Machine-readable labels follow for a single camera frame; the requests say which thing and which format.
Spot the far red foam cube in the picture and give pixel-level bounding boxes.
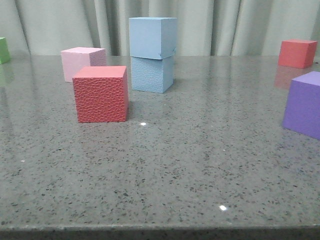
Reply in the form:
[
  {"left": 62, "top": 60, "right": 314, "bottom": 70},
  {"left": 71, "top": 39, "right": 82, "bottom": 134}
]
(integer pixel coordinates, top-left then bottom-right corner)
[{"left": 277, "top": 39, "right": 318, "bottom": 69}]

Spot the light blue foam cube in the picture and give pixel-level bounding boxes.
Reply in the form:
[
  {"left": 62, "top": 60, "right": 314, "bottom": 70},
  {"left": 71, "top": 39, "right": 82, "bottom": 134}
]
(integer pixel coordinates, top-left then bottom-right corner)
[{"left": 129, "top": 17, "right": 178, "bottom": 60}]

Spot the pink foam cube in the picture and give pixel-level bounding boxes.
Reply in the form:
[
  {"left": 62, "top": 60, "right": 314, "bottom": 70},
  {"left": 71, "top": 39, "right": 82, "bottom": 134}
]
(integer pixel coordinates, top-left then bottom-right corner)
[{"left": 60, "top": 47, "right": 106, "bottom": 83}]

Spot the near purple foam cube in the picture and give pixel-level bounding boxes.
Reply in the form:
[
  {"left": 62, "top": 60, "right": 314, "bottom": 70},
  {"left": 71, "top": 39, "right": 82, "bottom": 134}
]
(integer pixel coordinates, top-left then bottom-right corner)
[{"left": 282, "top": 71, "right": 320, "bottom": 140}]

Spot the grey curtain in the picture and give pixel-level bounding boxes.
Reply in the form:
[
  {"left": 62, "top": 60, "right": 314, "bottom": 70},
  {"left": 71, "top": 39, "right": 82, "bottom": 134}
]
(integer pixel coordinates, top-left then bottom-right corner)
[{"left": 0, "top": 0, "right": 320, "bottom": 56}]

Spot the green foam cube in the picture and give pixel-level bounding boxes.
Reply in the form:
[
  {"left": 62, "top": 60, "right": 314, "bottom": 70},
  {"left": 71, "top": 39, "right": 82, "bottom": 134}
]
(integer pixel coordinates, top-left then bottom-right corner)
[{"left": 0, "top": 37, "right": 11, "bottom": 65}]

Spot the red foam cube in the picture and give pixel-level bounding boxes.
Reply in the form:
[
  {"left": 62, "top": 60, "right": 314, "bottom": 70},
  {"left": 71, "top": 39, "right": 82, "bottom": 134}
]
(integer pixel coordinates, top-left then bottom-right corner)
[
  {"left": 72, "top": 65, "right": 129, "bottom": 123},
  {"left": 277, "top": 39, "right": 318, "bottom": 69}
]

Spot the near red foam cube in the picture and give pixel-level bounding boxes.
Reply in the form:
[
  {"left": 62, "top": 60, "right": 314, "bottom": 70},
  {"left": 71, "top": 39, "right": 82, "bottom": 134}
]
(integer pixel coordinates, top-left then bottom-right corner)
[{"left": 72, "top": 65, "right": 129, "bottom": 123}]

